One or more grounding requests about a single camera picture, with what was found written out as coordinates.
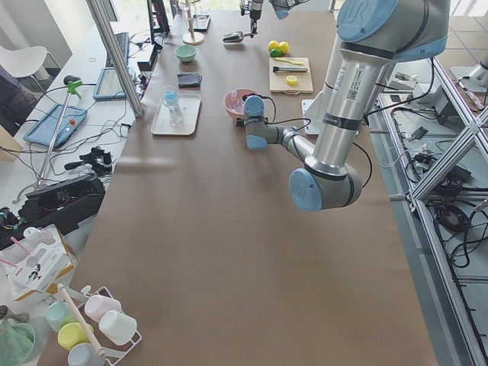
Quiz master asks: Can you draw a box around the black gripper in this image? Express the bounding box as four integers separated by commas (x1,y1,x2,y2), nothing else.
239,0,263,37

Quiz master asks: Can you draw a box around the clear ice cubes pile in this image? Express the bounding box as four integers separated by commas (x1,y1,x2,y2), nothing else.
228,91,244,114

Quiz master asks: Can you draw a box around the blue teach pendant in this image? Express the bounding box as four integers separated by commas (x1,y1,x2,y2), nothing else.
93,67,126,101
23,104,87,148

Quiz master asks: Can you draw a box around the green bowl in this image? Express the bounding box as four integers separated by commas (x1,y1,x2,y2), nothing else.
175,44,197,63

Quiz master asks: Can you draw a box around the steel ice scoop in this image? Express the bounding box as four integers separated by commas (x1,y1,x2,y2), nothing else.
223,30,255,43

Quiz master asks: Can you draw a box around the white chair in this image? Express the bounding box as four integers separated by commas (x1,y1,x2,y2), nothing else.
1,46,52,91

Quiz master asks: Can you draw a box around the black keyboard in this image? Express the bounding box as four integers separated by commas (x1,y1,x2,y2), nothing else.
104,31,130,69

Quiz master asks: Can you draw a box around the half lemon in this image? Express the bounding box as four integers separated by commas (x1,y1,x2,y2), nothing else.
286,75,298,85

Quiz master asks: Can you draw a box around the black monitor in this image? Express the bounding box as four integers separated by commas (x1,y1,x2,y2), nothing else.
147,0,170,50

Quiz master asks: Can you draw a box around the pink bowl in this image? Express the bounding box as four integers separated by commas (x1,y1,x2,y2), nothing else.
223,88,257,120

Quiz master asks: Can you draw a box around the clear wine glass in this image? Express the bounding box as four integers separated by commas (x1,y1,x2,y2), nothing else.
162,85,184,127

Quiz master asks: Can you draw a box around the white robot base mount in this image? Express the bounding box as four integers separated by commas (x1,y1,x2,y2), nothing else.
301,95,327,136

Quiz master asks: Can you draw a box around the aluminium frame post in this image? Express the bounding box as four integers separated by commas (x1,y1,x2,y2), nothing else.
86,0,143,117

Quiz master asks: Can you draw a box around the black equipment box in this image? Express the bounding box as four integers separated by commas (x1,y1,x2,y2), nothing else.
1,174,105,249

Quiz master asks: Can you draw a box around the wooden cutting board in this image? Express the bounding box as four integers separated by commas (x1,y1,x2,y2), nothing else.
269,57,314,94

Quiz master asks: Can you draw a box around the wooden cup tree stand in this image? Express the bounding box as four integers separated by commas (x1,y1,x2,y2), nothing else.
182,0,204,46

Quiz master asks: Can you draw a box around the yellow lemon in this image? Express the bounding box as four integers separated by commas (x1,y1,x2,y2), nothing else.
268,40,279,52

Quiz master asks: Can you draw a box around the white cup rack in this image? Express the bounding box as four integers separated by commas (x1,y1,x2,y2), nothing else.
47,284,143,365

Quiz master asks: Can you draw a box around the cream rabbit tray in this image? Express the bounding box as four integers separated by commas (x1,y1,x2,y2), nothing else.
150,95,201,136

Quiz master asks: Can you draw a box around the cardboard cup box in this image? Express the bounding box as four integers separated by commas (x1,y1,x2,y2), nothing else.
1,224,78,303

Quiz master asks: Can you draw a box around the yellow plastic knife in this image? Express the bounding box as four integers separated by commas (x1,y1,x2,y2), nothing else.
274,57,303,65

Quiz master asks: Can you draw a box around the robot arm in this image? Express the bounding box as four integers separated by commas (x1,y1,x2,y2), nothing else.
239,0,307,37
243,1,450,211

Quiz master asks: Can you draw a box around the green lime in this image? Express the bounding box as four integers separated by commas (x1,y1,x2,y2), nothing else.
278,41,290,54

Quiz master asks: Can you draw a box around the steel muddler black tip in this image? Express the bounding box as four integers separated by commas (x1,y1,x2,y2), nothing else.
272,66,308,73

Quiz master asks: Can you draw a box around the green reach grabber tool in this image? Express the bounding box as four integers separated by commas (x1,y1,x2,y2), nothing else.
12,75,82,204

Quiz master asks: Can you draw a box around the grey folded cloth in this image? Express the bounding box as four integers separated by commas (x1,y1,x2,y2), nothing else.
177,72,202,88

